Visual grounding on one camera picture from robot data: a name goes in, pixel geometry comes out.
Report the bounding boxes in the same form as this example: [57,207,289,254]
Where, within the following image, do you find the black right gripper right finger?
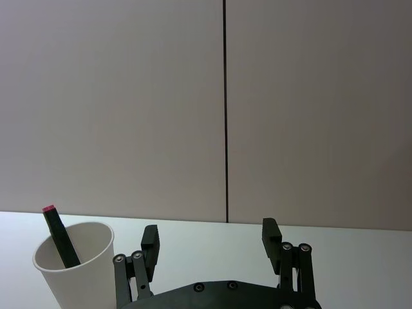
[262,218,318,301]

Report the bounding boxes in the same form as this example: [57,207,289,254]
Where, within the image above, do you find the black marker with red cap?
[42,204,81,268]

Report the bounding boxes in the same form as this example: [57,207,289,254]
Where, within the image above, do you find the white paper cup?
[32,221,117,309]

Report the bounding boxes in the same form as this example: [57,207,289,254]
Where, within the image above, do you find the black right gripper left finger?
[112,225,161,306]

